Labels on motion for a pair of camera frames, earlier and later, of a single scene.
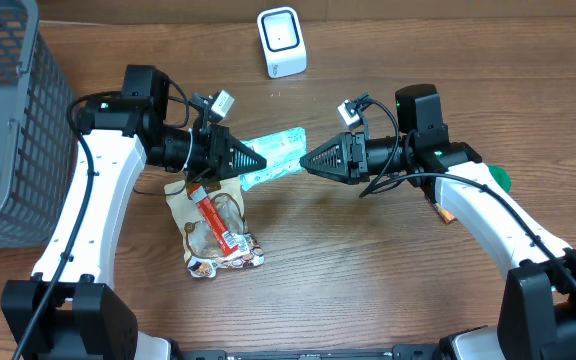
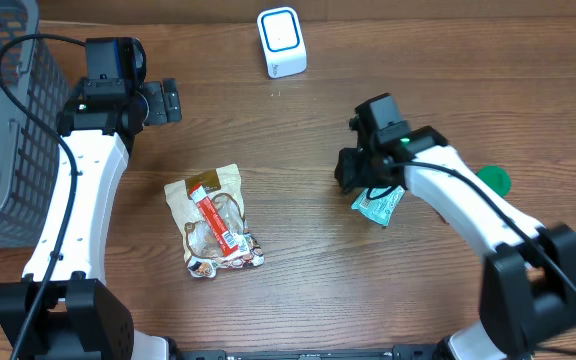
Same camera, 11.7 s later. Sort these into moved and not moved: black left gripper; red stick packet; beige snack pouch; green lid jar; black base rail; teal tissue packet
Moved: teal tissue packet; black left gripper
Not moved: green lid jar; red stick packet; beige snack pouch; black base rail
